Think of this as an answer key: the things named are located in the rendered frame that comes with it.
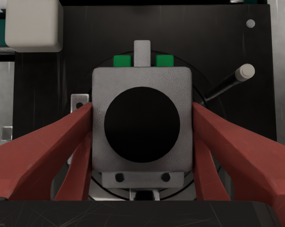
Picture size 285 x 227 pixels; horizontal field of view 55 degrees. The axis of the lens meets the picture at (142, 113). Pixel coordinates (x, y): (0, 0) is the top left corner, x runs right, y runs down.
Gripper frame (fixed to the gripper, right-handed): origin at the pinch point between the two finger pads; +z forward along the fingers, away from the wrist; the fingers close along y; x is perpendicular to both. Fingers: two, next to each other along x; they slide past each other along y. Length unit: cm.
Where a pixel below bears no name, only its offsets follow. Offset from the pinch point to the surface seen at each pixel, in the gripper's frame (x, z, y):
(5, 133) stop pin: 8.5, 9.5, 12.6
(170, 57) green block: -0.1, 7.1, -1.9
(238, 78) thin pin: -0.4, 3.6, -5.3
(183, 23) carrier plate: 0.4, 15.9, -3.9
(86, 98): 3.9, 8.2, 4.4
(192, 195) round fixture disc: 10.7, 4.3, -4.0
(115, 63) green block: 0.2, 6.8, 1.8
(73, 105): 4.3, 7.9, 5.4
